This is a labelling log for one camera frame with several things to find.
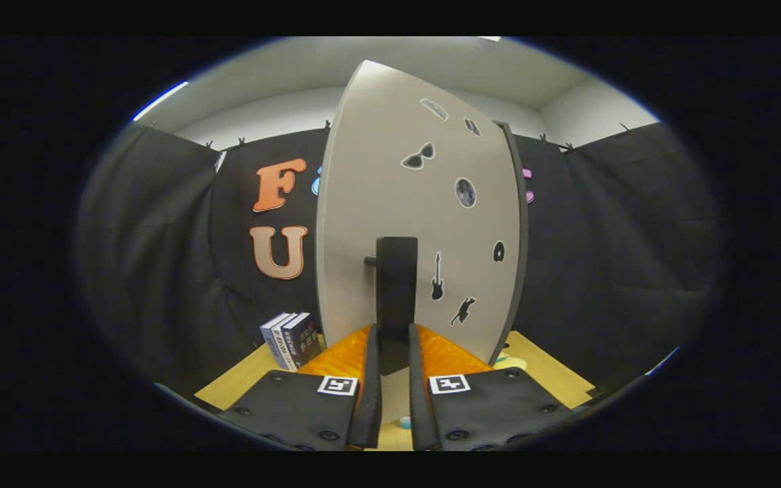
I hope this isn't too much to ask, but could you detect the ceiling light strip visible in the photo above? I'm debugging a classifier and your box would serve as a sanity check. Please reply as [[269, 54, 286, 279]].
[[132, 81, 190, 123]]

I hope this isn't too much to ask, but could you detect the dark blue book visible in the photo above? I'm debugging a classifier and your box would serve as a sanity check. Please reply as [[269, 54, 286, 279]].
[[282, 312, 323, 370], [272, 313, 303, 370]]

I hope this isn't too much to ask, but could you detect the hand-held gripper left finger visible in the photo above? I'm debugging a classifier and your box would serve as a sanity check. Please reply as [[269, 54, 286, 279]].
[[218, 324, 383, 451]]

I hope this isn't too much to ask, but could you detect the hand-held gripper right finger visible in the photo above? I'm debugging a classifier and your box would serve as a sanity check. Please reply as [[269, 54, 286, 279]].
[[408, 324, 576, 452]]

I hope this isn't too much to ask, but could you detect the dark grey cabinet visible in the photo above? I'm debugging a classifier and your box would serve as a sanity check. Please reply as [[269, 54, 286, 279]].
[[492, 121, 529, 367]]

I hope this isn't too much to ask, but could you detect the black door handle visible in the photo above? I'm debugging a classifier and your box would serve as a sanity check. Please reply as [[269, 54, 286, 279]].
[[363, 236, 419, 377]]

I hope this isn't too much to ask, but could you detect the beige cabinet door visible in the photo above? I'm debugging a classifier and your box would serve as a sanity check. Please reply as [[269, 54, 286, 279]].
[[315, 60, 521, 367]]

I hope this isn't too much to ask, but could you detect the black backdrop cloth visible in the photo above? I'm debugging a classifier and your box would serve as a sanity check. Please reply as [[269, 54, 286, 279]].
[[75, 121, 727, 407]]

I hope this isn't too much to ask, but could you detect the white and blue object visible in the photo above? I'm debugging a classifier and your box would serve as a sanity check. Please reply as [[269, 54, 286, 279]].
[[645, 347, 681, 377]]

